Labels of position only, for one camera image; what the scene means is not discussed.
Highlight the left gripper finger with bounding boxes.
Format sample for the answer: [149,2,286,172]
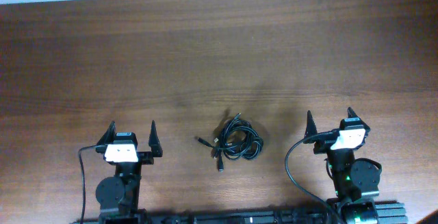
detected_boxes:
[148,120,163,158]
[96,121,116,146]

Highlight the black usb cables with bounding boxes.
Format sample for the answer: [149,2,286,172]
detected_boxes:
[194,112,265,173]

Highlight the right camera black cable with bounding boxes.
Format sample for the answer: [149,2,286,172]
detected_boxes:
[284,132,343,224]

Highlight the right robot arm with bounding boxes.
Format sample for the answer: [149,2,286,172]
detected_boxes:
[305,108,382,223]

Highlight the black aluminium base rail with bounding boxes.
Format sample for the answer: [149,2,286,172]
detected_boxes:
[70,201,409,224]

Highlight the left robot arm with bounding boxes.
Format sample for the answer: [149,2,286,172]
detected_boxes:
[95,122,163,224]

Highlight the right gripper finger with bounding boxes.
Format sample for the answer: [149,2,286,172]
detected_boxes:
[346,107,371,138]
[305,110,318,138]

